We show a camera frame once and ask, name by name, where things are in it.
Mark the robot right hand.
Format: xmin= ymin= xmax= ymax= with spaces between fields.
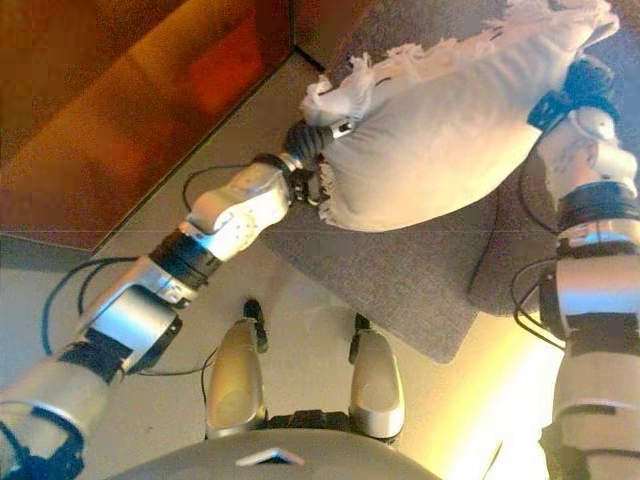
xmin=563 ymin=56 xmax=619 ymax=111

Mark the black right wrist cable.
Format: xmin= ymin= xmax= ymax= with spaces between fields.
xmin=511 ymin=164 xmax=570 ymax=352

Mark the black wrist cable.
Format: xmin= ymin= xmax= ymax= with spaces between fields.
xmin=511 ymin=164 xmax=570 ymax=352
xmin=41 ymin=166 xmax=242 ymax=419

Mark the reddish brown wooden cabinet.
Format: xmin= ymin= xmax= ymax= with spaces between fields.
xmin=0 ymin=0 xmax=377 ymax=252

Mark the grey robot torso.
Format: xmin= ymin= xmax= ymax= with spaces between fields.
xmin=97 ymin=428 xmax=444 ymax=480

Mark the grey fabric armchair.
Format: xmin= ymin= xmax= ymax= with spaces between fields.
xmin=260 ymin=0 xmax=640 ymax=365

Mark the robot leg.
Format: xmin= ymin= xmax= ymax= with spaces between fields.
xmin=203 ymin=298 xmax=272 ymax=432
xmin=347 ymin=311 xmax=406 ymax=445

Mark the robot right leg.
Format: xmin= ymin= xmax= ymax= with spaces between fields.
xmin=347 ymin=311 xmax=406 ymax=445

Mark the robot left leg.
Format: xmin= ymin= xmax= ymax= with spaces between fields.
xmin=203 ymin=298 xmax=272 ymax=432

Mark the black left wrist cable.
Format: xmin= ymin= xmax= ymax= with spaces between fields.
xmin=41 ymin=166 xmax=242 ymax=419

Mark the white fringed cushion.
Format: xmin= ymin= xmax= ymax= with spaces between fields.
xmin=298 ymin=0 xmax=622 ymax=234

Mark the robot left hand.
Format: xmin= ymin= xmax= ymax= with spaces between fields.
xmin=283 ymin=116 xmax=359 ymax=165

